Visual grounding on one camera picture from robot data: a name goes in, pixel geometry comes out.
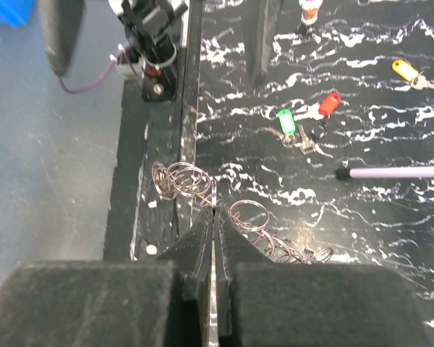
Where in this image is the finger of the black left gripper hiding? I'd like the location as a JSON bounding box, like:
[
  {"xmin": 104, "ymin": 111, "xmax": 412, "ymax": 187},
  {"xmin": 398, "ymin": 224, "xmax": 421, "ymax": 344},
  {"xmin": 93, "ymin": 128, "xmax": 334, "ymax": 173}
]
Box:
[
  {"xmin": 38, "ymin": 0, "xmax": 85, "ymax": 77},
  {"xmin": 242, "ymin": 0, "xmax": 284, "ymax": 87}
]

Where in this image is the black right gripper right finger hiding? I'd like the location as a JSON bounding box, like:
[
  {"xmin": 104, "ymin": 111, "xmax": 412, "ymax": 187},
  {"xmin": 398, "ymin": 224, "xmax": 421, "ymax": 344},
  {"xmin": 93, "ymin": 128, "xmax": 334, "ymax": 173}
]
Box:
[{"xmin": 213, "ymin": 210, "xmax": 430, "ymax": 346}]

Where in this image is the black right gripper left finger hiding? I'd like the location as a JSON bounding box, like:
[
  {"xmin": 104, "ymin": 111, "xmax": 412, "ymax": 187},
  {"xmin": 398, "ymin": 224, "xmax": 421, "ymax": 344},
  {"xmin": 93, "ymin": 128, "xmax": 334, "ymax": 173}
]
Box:
[{"xmin": 0, "ymin": 209, "xmax": 213, "ymax": 346}]

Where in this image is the plain silver key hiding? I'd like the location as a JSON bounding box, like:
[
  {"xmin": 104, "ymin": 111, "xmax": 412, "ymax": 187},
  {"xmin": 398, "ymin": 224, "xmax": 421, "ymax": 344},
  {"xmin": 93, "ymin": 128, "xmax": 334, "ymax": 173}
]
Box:
[{"xmin": 297, "ymin": 124, "xmax": 315, "ymax": 155}]

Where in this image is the blue bin left side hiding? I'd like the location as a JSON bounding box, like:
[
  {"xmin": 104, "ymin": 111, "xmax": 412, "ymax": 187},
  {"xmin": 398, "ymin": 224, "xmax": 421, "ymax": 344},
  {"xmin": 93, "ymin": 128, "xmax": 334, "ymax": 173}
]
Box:
[{"xmin": 0, "ymin": 0, "xmax": 36, "ymax": 27}]

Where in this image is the key with green tag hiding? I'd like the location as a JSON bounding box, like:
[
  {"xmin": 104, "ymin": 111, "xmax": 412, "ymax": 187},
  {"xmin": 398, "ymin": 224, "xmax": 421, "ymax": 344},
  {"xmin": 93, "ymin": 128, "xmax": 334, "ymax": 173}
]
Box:
[{"xmin": 266, "ymin": 108, "xmax": 297, "ymax": 149}]

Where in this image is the key with red tag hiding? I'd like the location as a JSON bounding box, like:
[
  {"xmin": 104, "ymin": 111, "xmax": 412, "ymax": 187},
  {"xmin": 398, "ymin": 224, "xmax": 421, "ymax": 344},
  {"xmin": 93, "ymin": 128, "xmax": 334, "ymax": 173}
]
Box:
[{"xmin": 294, "ymin": 93, "xmax": 341, "ymax": 121}]

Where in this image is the key with yellow tag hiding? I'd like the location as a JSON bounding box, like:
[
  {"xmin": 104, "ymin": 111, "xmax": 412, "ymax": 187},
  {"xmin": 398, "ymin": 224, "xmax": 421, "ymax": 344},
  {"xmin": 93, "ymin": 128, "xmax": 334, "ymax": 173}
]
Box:
[{"xmin": 392, "ymin": 59, "xmax": 434, "ymax": 90}]

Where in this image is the white perforated music stand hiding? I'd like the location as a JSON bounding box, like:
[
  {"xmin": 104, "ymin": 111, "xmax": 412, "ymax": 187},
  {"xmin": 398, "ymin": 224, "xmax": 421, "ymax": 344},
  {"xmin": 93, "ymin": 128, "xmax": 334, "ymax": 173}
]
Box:
[{"xmin": 335, "ymin": 166, "xmax": 434, "ymax": 180}]

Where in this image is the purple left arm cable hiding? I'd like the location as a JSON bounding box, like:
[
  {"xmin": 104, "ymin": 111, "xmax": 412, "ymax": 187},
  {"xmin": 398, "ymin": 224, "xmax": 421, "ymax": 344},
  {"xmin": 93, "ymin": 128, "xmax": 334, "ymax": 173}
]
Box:
[{"xmin": 56, "ymin": 43, "xmax": 138, "ymax": 96}]

